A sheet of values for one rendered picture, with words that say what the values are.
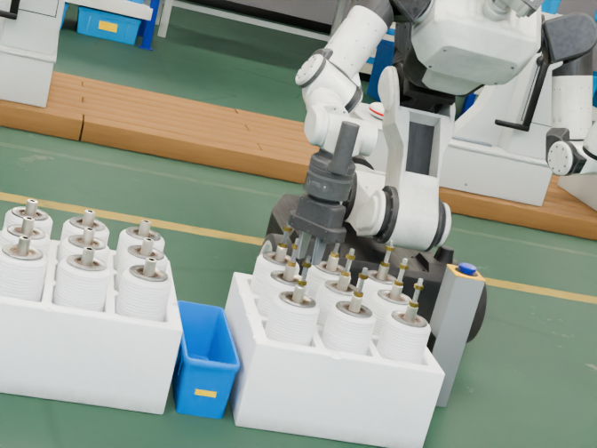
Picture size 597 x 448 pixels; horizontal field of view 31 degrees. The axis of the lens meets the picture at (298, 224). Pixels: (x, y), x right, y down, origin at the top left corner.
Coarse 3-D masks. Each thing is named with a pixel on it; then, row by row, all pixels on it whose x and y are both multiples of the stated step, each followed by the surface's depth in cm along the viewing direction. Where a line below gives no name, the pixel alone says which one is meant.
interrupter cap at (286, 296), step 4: (280, 292) 210; (284, 292) 211; (288, 292) 212; (292, 292) 212; (280, 296) 208; (284, 296) 209; (288, 296) 210; (304, 296) 212; (308, 296) 212; (284, 300) 207; (288, 300) 207; (292, 300) 209; (304, 300) 210; (308, 300) 210; (312, 300) 211; (292, 304) 206; (296, 304) 206; (300, 304) 207; (304, 304) 207; (308, 304) 208; (312, 304) 209
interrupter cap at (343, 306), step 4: (344, 300) 215; (336, 304) 212; (340, 304) 213; (344, 304) 213; (348, 304) 214; (340, 308) 210; (344, 308) 211; (360, 308) 214; (364, 308) 214; (368, 308) 214; (344, 312) 209; (348, 312) 209; (352, 312) 210; (360, 312) 212; (364, 312) 212; (368, 312) 212; (356, 316) 209; (360, 316) 209; (364, 316) 209; (368, 316) 210
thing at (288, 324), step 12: (276, 300) 208; (276, 312) 207; (288, 312) 206; (300, 312) 205; (312, 312) 207; (276, 324) 207; (288, 324) 206; (300, 324) 206; (312, 324) 208; (276, 336) 207; (288, 336) 207; (300, 336) 207; (312, 336) 210
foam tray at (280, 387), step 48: (240, 288) 229; (240, 336) 218; (240, 384) 210; (288, 384) 206; (336, 384) 208; (384, 384) 210; (432, 384) 212; (288, 432) 210; (336, 432) 211; (384, 432) 213
